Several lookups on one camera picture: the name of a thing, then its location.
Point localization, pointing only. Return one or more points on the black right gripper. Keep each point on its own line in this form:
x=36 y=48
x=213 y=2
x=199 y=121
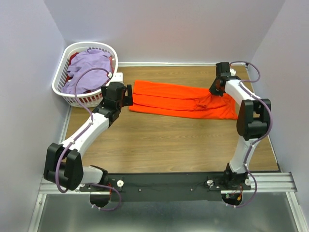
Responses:
x=212 y=91

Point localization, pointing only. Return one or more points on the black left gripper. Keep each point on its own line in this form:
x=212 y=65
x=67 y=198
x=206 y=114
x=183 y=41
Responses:
x=128 y=100

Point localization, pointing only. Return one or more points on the orange t-shirt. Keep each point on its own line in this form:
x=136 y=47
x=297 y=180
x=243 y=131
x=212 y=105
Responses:
x=181 y=101

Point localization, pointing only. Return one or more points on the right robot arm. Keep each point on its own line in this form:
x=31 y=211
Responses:
x=254 y=123

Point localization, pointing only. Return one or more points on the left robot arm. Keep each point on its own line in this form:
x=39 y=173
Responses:
x=63 y=164

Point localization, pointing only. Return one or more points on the lavender t-shirt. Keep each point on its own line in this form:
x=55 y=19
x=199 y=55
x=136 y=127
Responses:
x=89 y=72

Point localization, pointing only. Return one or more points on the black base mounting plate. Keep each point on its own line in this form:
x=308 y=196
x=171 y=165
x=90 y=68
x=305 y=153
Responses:
x=167 y=187

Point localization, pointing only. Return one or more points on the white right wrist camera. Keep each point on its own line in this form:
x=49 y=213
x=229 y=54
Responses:
x=233 y=72

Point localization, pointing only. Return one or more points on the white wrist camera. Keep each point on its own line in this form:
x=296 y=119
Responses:
x=117 y=77
x=233 y=72

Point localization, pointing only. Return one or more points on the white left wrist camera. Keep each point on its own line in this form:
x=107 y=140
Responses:
x=117 y=77

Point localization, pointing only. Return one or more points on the aluminium frame rail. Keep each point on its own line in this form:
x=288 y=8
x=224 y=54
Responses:
x=270 y=205

